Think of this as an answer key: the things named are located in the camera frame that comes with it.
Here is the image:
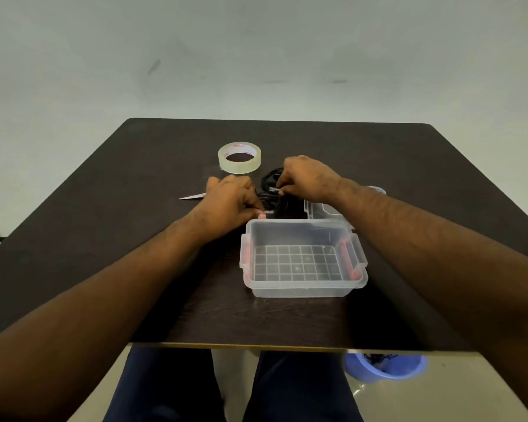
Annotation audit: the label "person's right hand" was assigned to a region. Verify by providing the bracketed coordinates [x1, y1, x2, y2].
[276, 155, 349, 205]

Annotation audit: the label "person's left hand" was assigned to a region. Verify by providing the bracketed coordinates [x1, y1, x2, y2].
[188, 174, 267, 243]

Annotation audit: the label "black cable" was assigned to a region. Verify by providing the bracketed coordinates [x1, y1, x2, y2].
[255, 167, 292, 217]

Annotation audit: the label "person's right forearm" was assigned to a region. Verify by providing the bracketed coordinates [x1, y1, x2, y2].
[334, 179, 528, 420]

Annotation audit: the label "person's left forearm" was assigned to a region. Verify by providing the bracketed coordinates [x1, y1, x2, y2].
[0, 215, 205, 422]

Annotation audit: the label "clear plastic container lid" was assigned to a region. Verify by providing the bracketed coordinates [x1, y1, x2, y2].
[303, 186, 387, 230]

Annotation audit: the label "clear tape roll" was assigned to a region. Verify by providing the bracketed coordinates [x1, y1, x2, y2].
[217, 142, 263, 175]

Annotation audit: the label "clear plastic container red latches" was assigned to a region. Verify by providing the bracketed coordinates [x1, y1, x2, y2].
[239, 218, 369, 299]

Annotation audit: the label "dark blue trousers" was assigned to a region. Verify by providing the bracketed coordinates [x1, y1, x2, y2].
[103, 346, 365, 422]

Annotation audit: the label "blue plastic bowl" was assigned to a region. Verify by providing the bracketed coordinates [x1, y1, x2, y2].
[343, 353, 429, 385]

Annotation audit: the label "black cables bundle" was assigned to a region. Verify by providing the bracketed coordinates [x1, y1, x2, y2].
[363, 353, 399, 366]

